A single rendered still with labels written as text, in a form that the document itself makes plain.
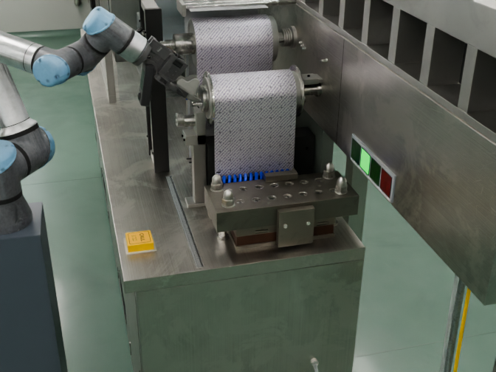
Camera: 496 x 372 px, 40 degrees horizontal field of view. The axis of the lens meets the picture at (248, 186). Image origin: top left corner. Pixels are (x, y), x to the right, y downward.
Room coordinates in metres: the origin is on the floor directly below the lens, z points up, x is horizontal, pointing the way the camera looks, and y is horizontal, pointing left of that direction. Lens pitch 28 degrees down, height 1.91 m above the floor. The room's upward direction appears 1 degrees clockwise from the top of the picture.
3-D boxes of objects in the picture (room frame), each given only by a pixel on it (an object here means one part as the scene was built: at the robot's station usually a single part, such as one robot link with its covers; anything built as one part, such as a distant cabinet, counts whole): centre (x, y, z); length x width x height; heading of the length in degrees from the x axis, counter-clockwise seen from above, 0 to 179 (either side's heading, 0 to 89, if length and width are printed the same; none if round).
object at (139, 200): (2.71, 0.32, 0.88); 2.52 x 0.66 x 0.04; 15
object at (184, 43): (2.03, 0.20, 1.34); 0.06 x 0.06 x 0.06; 15
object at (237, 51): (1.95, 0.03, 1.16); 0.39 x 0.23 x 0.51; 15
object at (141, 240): (1.58, 0.30, 0.91); 0.07 x 0.07 x 0.02; 15
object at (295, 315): (2.72, 0.31, 0.43); 2.52 x 0.64 x 0.86; 15
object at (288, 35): (2.11, -0.11, 1.34); 0.07 x 0.07 x 0.07; 15
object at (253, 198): (1.66, -0.09, 1.00); 0.40 x 0.16 x 0.06; 105
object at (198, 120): (1.82, 0.16, 1.05); 0.06 x 0.05 x 0.31; 105
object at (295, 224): (1.58, -0.13, 0.97); 0.10 x 0.03 x 0.11; 105
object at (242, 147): (1.77, -0.02, 1.11); 0.23 x 0.01 x 0.18; 105
